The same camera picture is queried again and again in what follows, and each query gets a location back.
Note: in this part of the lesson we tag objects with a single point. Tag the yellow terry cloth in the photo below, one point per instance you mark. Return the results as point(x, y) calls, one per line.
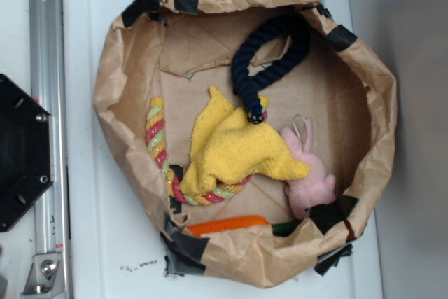
point(226, 147)

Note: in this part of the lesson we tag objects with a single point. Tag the orange plush carrot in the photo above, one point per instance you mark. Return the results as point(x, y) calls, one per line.
point(235, 223)

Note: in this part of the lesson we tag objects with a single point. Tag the brown paper bag bin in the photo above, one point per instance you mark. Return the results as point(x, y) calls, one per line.
point(275, 59)

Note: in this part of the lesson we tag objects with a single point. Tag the pink plush bunny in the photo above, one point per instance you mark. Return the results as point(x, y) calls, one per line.
point(318, 187)

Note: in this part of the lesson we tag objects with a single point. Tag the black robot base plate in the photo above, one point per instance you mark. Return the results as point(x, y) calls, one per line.
point(26, 171)

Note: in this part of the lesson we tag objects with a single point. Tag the aluminium extrusion rail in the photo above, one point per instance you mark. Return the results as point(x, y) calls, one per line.
point(51, 211)

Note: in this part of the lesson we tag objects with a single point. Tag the metal corner bracket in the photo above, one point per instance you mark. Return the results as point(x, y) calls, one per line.
point(46, 277)

